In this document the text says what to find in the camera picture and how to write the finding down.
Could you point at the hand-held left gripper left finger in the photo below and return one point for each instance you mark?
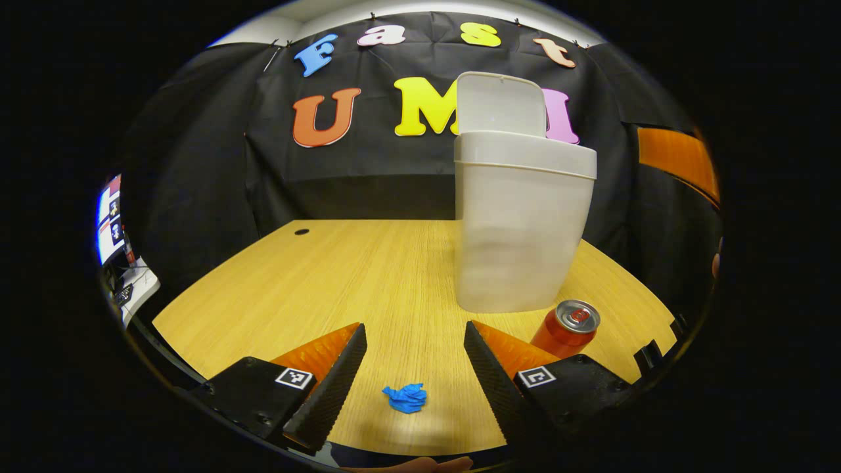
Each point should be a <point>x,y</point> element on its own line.
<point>328,394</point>

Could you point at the white side table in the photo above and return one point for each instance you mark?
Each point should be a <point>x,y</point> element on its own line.
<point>141,289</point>

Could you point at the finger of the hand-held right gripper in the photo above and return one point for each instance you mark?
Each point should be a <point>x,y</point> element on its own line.
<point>677,157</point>

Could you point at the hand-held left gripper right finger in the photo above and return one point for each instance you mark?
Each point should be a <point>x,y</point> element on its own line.
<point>496,394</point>

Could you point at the computer monitor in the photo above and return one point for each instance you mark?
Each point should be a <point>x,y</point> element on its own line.
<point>110,220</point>

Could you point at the white desktop garbage bin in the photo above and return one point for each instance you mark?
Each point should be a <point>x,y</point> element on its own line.
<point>519,230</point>

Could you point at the blue paper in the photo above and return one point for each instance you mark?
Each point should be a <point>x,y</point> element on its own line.
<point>406,398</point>

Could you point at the wooden desktop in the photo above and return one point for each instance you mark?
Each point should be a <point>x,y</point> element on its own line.
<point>368,289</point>

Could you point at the red pop can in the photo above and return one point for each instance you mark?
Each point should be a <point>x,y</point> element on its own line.
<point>562,335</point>

